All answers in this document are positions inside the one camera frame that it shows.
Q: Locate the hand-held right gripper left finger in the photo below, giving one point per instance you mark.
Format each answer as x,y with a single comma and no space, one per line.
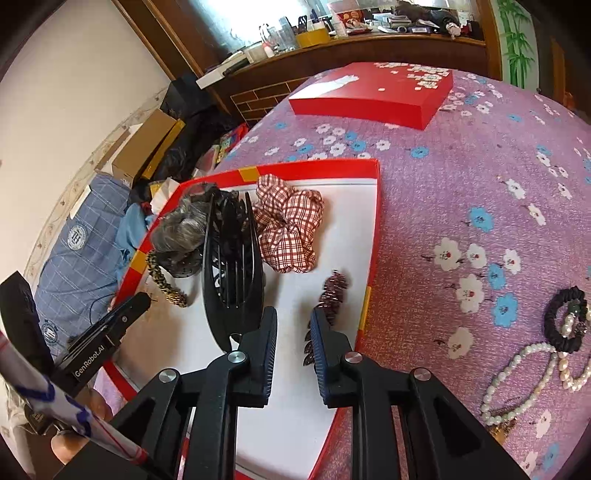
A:
258,360

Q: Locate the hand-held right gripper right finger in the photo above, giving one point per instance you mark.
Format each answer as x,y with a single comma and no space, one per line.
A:
319,360

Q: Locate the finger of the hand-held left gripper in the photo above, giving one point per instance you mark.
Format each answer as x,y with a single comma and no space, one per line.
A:
124,318
18,314

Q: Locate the dark red beaded hair clip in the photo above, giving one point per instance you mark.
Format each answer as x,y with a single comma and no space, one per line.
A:
332,290

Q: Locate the red jewelry box tray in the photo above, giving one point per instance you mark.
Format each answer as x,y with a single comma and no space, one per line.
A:
341,221

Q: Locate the person's left hand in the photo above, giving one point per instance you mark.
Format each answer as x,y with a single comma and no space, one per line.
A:
69,447

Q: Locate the black hair claw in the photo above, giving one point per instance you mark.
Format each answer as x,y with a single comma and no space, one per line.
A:
231,295

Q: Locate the blue checked bedding bag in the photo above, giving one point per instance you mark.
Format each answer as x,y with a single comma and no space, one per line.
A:
83,258

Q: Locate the grey furry hair accessory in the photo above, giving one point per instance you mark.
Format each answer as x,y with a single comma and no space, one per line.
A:
182,267

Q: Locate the light blue cloth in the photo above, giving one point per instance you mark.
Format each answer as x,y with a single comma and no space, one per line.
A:
134,230

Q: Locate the red plaid scrunchie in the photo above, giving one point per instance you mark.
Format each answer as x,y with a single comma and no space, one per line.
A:
286,230

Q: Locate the brown cardboard box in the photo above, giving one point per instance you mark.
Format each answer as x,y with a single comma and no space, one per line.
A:
143,147

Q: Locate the black plastic bag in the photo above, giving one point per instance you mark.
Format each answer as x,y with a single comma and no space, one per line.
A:
194,124

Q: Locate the white flat box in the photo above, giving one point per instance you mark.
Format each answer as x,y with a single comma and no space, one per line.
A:
221,74

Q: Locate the red box lid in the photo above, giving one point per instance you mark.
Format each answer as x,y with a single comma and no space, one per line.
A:
360,92

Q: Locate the wooden counter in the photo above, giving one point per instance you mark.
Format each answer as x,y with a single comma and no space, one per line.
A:
369,50

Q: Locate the yellow box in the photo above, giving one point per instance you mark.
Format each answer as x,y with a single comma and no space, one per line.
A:
314,38

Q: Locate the pile of dark bags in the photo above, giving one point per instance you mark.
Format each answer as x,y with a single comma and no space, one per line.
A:
425,14

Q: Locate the green bamboo wall painting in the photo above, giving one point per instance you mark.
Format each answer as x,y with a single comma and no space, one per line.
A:
517,46

